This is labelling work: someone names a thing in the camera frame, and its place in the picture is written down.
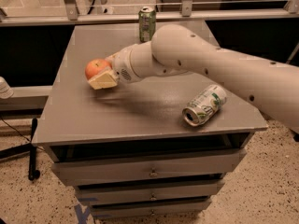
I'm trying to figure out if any white green can lying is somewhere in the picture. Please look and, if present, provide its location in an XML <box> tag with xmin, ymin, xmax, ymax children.
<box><xmin>182</xmin><ymin>85</ymin><xmax>227</xmax><ymax>127</ymax></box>

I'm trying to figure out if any metal railing frame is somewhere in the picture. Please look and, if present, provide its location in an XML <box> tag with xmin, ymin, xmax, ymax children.
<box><xmin>0</xmin><ymin>0</ymin><xmax>298</xmax><ymax>26</ymax></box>

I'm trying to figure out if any middle grey drawer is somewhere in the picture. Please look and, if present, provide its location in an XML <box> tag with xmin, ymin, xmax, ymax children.
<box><xmin>76</xmin><ymin>180</ymin><xmax>224</xmax><ymax>205</ymax></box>

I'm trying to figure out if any bottom grey drawer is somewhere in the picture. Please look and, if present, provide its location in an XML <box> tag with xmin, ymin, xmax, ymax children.
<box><xmin>91</xmin><ymin>197</ymin><xmax>211</xmax><ymax>219</ymax></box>

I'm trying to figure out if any white object at left edge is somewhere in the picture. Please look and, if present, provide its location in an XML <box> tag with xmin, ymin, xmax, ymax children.
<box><xmin>0</xmin><ymin>77</ymin><xmax>14</xmax><ymax>99</ymax></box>

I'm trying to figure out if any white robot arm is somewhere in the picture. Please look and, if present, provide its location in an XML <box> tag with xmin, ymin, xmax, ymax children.
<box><xmin>87</xmin><ymin>24</ymin><xmax>299</xmax><ymax>133</ymax></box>

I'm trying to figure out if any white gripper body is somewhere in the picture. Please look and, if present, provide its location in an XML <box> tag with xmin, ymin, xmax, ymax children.
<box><xmin>112</xmin><ymin>45</ymin><xmax>143</xmax><ymax>83</ymax></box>

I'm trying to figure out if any grey drawer cabinet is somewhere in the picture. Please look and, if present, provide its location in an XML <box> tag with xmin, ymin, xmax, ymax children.
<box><xmin>32</xmin><ymin>20</ymin><xmax>269</xmax><ymax>220</ymax></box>

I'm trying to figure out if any grey drawer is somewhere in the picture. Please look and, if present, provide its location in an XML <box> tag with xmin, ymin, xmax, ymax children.
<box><xmin>76</xmin><ymin>180</ymin><xmax>224</xmax><ymax>205</ymax></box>
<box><xmin>52</xmin><ymin>149</ymin><xmax>246</xmax><ymax>186</ymax></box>
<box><xmin>91</xmin><ymin>197</ymin><xmax>211</xmax><ymax>219</ymax></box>

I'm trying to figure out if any top grey drawer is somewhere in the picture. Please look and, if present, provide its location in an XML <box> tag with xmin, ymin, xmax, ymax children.
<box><xmin>52</xmin><ymin>149</ymin><xmax>246</xmax><ymax>186</ymax></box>

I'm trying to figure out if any blue tape mark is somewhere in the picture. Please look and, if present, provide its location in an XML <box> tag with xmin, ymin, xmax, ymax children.
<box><xmin>74</xmin><ymin>201</ymin><xmax>99</xmax><ymax>224</ymax></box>

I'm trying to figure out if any black tripod stand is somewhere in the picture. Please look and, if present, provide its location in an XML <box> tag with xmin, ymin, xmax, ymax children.
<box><xmin>0</xmin><ymin>117</ymin><xmax>40</xmax><ymax>181</ymax></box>

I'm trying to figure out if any upright green soda can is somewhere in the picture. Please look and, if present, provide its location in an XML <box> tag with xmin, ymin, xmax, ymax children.
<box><xmin>138</xmin><ymin>7</ymin><xmax>156</xmax><ymax>42</ymax></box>

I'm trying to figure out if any red orange apple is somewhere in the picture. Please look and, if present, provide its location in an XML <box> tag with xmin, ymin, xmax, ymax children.
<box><xmin>85</xmin><ymin>59</ymin><xmax>112</xmax><ymax>79</ymax></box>

